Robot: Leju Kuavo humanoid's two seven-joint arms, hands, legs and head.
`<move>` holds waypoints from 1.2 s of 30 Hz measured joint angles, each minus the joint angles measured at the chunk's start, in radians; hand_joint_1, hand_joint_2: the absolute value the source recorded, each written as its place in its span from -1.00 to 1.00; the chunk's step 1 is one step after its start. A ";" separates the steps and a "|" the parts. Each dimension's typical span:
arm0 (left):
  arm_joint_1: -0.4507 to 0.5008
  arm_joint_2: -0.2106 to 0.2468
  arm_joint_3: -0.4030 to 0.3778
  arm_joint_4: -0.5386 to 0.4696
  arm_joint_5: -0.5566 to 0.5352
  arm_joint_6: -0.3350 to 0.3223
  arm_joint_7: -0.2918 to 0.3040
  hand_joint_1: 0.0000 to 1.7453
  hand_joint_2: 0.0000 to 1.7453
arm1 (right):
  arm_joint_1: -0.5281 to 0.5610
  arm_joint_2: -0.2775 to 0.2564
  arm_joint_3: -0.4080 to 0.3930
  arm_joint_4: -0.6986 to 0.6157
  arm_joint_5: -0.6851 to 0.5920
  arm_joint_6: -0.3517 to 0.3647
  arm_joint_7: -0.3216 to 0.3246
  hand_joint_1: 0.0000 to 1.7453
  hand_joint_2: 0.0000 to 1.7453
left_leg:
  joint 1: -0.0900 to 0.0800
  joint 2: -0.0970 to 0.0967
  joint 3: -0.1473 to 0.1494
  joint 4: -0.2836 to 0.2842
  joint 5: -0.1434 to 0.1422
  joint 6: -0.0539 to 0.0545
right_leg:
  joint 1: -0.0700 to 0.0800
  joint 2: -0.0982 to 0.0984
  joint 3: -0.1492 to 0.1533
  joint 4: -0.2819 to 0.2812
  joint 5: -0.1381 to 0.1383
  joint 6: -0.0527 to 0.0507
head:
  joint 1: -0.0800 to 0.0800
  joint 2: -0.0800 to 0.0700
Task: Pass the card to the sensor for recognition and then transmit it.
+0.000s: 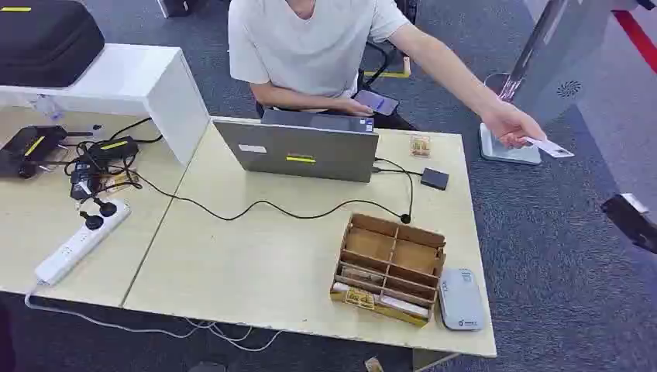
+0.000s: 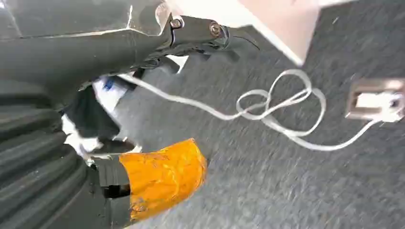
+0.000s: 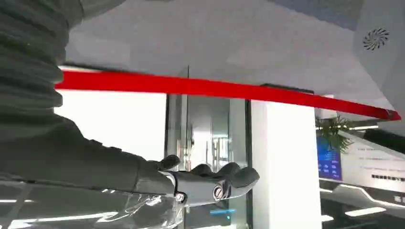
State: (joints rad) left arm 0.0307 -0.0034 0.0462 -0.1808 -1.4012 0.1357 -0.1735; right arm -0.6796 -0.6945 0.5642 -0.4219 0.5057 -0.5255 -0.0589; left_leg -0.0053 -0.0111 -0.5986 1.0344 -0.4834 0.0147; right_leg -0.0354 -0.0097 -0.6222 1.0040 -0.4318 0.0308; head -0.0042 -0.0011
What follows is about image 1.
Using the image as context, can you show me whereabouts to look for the person's left hand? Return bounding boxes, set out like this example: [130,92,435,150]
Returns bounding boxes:
[480,100,548,150]

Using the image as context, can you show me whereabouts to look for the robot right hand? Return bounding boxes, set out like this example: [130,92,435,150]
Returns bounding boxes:
[600,193,657,256]

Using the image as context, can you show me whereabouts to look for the person's right hand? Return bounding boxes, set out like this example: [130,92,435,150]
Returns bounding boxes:
[334,96,375,118]

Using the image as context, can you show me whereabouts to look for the dark smartphone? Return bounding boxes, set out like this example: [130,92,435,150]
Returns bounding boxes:
[353,89,401,118]

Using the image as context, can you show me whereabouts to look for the white card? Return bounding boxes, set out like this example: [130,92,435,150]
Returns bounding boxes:
[523,136,576,160]
[378,296,431,319]

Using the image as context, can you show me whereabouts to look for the white stand base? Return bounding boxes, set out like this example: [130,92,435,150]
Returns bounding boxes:
[478,122,543,167]

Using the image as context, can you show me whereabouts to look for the clear round cup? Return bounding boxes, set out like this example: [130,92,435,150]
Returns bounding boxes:
[483,71,521,102]

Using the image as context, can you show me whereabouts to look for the black chair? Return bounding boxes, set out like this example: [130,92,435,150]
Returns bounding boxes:
[357,40,413,89]

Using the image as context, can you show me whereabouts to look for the grey laptop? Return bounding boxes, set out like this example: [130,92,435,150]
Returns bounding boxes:
[212,108,380,184]

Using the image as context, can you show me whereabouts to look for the person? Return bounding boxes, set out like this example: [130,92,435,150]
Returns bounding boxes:
[227,0,419,130]

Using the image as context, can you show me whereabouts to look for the small black box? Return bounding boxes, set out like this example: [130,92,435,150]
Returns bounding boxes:
[420,167,451,191]

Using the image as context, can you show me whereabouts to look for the grey standing panel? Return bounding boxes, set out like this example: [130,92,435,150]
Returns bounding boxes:
[505,0,657,217]

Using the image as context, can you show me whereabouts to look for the wooden card box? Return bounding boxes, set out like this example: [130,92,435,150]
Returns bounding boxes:
[329,212,448,329]

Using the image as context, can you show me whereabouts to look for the yellow printed card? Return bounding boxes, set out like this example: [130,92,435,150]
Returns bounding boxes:
[345,287,377,311]

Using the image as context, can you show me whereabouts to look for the white desk shelf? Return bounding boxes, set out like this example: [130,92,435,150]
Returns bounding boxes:
[0,43,212,167]

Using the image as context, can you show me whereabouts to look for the black power adapter, yellow tape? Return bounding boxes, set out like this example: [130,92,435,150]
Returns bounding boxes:
[86,135,140,164]

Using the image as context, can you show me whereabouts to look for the black plug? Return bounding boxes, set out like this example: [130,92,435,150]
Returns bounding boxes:
[78,210,105,231]
[93,197,119,219]

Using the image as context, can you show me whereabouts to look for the black charger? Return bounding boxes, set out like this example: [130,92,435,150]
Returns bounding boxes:
[69,163,105,202]

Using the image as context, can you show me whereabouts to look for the clear plastic bottle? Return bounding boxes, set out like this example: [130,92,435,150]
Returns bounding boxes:
[29,94,66,122]

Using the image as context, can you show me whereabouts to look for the white power strip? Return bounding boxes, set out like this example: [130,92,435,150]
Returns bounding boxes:
[33,198,132,288]

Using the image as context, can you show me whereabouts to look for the black case, yellow tape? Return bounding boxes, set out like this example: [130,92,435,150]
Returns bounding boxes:
[0,0,107,89]

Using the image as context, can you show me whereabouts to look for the flat black device, yellow tape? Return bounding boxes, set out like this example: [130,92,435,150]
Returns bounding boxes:
[0,125,69,180]

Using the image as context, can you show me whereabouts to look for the long black cable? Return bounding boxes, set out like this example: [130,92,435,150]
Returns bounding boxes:
[110,156,415,226]

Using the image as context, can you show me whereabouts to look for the tangled black cables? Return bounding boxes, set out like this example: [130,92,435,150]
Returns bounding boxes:
[62,116,165,197]

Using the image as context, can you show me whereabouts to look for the white power cable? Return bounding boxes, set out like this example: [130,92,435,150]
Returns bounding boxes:
[24,284,284,353]

